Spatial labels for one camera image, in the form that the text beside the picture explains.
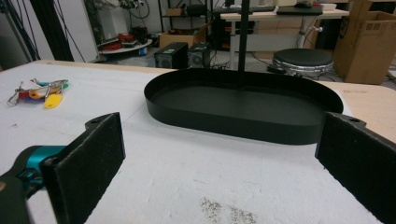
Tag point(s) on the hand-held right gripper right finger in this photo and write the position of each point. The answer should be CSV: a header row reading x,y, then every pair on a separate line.
x,y
358,158

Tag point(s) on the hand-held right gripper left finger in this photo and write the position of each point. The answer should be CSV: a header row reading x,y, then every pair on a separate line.
x,y
84,168

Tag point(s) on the bunch of keys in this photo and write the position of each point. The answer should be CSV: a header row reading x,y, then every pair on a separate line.
x,y
53,101

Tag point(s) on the black oval tray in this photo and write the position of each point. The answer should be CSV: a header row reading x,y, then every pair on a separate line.
x,y
233,105

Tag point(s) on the white table mat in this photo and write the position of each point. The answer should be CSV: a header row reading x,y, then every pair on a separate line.
x,y
186,174

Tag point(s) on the large cardboard box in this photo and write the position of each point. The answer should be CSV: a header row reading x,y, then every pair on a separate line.
x,y
367,46

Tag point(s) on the black round stool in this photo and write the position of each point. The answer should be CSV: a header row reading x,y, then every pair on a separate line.
x,y
303,57

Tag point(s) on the white round platform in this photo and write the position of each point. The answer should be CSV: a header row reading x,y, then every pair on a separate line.
x,y
130,49

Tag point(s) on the black computer case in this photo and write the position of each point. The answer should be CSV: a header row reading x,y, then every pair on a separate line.
x,y
199,56
171,56

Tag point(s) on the small open cardboard box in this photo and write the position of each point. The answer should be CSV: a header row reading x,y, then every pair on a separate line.
x,y
174,39

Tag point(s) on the black laptop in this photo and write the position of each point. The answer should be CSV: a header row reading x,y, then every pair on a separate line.
x,y
299,11

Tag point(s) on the black computer mouse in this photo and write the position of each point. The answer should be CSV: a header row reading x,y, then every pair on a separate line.
x,y
303,4

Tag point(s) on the white-legged wooden desk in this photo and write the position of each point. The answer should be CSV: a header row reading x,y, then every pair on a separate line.
x,y
280,15

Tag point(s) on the black stand pole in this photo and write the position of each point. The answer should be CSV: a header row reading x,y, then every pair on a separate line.
x,y
243,37

